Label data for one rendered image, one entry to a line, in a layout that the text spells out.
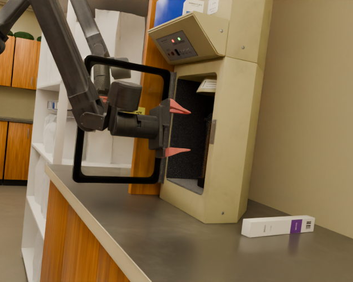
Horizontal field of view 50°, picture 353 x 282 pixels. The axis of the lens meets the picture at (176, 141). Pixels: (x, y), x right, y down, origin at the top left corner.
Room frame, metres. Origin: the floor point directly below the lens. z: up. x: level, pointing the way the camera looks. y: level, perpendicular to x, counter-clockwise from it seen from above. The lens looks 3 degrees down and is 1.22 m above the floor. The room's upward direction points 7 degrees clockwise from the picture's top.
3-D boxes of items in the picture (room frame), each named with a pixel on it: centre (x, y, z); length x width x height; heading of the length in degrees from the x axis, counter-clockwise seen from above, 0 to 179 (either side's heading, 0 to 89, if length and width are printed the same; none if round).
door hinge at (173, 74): (1.33, 0.04, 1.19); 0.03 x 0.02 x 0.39; 27
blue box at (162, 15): (1.24, 0.05, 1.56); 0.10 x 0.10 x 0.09; 27
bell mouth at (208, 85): (1.23, -0.13, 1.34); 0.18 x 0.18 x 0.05
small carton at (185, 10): (1.13, 0.00, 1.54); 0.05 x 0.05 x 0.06; 12
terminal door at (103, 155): (1.25, 0.18, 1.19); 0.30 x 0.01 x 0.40; 121
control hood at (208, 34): (1.17, 0.02, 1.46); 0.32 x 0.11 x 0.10; 27
